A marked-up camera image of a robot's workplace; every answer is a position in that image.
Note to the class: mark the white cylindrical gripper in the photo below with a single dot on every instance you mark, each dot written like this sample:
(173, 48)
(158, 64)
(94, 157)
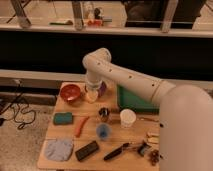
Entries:
(93, 80)

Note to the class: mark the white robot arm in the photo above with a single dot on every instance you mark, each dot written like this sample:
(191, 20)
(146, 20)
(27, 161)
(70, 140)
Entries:
(185, 112)

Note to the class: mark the green tray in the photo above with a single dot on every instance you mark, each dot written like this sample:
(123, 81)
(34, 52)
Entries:
(127, 99)

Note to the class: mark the purple object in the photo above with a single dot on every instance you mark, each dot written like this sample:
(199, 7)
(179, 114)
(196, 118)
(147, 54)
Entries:
(102, 89)

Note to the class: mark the red bowl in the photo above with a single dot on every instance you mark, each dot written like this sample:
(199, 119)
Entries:
(70, 92)

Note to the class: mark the dark metal cup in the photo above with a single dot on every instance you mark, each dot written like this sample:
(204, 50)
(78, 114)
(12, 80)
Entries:
(104, 114)

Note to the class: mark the orange carrot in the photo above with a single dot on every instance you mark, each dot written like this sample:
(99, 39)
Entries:
(80, 126)

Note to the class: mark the white paper cup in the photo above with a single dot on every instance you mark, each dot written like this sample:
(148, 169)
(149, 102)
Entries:
(127, 118)

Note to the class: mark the teal sponge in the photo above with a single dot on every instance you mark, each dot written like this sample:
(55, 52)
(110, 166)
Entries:
(63, 118)

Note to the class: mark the blue plastic cup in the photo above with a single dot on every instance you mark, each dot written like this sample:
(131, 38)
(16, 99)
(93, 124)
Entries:
(103, 131)

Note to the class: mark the black rectangular block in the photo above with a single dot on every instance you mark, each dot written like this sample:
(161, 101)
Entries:
(86, 150)

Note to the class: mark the blue grey cloth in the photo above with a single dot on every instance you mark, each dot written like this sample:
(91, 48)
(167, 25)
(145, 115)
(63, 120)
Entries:
(59, 149)

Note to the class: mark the beige wooden pieces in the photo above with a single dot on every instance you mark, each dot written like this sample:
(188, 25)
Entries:
(152, 138)

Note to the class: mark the small blue black object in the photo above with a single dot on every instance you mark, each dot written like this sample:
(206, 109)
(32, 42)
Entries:
(143, 148)

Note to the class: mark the brown grapes bunch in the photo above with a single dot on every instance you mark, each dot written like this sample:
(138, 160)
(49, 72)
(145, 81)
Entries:
(154, 157)

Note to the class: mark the black handled knife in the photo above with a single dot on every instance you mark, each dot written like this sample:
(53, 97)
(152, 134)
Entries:
(116, 152)

